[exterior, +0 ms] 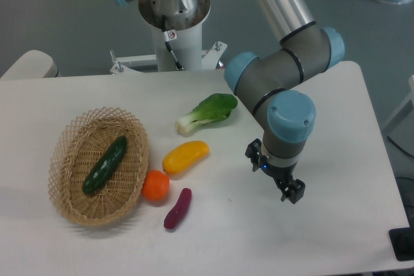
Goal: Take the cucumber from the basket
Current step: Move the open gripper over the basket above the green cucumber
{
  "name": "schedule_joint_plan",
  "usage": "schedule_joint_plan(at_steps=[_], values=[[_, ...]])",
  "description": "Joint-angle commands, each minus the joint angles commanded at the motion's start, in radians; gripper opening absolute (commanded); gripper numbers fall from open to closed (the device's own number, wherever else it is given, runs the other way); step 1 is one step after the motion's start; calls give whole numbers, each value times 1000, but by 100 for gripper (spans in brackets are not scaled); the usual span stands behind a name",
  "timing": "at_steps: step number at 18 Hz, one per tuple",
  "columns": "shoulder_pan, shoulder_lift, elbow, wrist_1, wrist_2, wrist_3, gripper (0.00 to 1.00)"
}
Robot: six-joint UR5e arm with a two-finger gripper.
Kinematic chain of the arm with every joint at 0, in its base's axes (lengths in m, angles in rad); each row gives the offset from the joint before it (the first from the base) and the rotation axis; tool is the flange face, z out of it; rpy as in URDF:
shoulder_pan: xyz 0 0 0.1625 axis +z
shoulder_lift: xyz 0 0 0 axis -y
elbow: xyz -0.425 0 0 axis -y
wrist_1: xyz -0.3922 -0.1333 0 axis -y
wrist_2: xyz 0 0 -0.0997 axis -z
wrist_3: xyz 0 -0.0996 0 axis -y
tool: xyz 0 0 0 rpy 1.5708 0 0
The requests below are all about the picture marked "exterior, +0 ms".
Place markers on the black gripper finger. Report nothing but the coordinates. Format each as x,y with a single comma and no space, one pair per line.
253,153
293,191

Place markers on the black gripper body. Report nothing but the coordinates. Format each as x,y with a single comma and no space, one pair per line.
279,169

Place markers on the dark green cucumber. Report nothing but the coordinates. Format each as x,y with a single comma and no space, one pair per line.
105,167

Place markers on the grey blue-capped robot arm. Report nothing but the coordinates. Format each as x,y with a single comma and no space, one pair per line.
265,86

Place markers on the woven wicker basket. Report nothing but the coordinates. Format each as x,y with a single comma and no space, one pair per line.
80,146

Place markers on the green bok choy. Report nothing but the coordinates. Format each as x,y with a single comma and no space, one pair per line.
215,108

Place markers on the yellow mango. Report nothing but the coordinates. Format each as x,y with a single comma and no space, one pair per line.
184,156

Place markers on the purple sweet potato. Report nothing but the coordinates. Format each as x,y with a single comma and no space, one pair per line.
179,210

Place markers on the orange fruit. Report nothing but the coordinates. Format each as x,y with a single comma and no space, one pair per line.
156,186

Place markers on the black device at table edge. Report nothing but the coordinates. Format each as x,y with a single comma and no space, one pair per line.
402,243

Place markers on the white chair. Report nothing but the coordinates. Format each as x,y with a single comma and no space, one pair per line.
33,64

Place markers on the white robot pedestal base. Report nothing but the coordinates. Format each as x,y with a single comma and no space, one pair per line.
176,29

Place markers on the white furniture frame right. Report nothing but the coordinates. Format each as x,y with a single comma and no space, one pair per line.
400,112

